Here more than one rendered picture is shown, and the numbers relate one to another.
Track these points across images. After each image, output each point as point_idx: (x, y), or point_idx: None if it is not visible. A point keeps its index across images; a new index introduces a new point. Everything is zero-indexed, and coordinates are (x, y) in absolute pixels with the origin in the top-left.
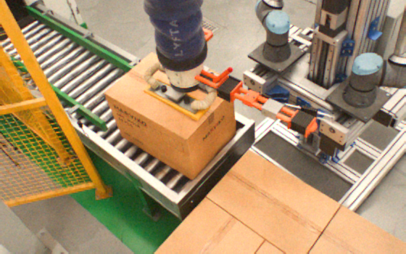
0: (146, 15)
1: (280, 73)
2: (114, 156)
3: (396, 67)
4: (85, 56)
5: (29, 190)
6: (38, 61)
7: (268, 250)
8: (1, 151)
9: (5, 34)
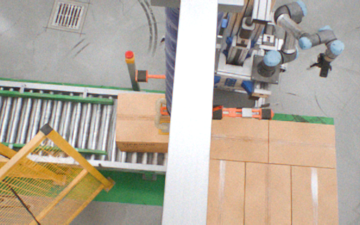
0: (9, 20)
1: (216, 73)
2: (131, 168)
3: (288, 55)
4: (31, 104)
5: (54, 215)
6: None
7: (250, 166)
8: (2, 205)
9: None
